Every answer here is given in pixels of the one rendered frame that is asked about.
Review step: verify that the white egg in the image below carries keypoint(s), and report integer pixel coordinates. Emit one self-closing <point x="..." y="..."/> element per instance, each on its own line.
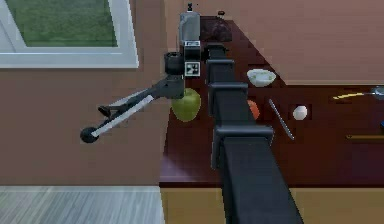
<point x="300" y="112"/>

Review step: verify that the small blue object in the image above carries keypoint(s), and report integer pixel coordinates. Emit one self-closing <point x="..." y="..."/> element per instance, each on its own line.
<point x="382" y="125"/>

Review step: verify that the green apple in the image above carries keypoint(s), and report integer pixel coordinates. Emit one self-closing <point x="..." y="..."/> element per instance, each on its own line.
<point x="187" y="105"/>

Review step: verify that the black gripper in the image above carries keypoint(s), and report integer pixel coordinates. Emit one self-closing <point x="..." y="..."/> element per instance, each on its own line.
<point x="173" y="76"/>

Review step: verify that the white bowl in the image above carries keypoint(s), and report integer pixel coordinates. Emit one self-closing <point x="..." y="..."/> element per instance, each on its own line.
<point x="261" y="77"/>

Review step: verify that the grey metal kettle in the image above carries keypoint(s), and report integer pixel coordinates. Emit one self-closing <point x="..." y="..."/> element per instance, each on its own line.
<point x="190" y="26"/>

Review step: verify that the orange round fruit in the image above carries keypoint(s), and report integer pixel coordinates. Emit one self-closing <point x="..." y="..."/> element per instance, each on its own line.
<point x="254" y="109"/>

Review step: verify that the yellow brown stick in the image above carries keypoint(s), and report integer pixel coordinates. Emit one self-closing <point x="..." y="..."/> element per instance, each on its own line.
<point x="365" y="137"/>

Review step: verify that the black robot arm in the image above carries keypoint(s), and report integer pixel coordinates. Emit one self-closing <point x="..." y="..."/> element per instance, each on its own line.
<point x="246" y="160"/>

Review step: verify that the dark red worktop cupboard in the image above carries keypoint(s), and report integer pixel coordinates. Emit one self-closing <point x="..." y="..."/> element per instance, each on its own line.
<point x="316" y="156"/>

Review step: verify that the dark brown pot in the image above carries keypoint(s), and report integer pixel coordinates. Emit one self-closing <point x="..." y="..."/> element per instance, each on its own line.
<point x="216" y="30"/>

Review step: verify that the thin grey metal rod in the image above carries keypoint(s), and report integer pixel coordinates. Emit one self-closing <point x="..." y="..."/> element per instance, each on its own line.
<point x="281" y="119"/>

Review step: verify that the white framed window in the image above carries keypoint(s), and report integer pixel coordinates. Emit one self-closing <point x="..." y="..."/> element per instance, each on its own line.
<point x="66" y="31"/>

